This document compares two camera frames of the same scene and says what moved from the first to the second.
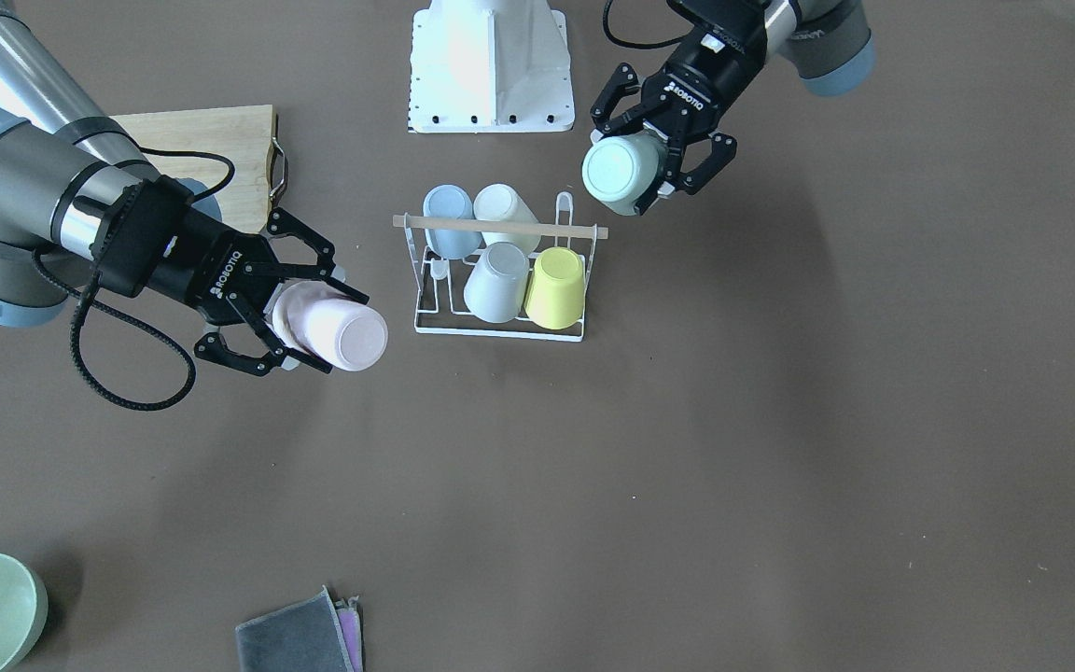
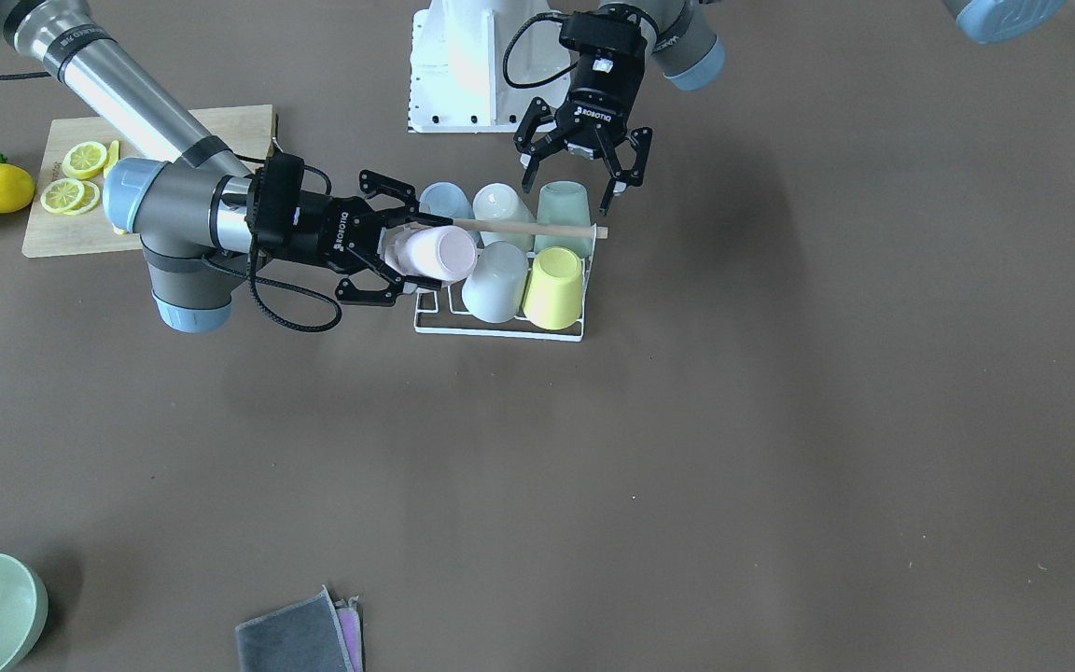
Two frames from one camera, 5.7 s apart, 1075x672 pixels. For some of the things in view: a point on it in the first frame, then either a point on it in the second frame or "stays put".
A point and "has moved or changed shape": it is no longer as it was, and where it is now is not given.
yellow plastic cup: [555, 296] stays put
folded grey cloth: [314, 634] stays put
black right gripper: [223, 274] to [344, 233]
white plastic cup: [502, 203] stays put
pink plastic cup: [330, 325] to [440, 252]
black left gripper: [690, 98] to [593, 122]
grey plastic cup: [496, 289] stays put
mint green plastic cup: [618, 170] has moved or changed shape
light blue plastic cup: [451, 201] stays put
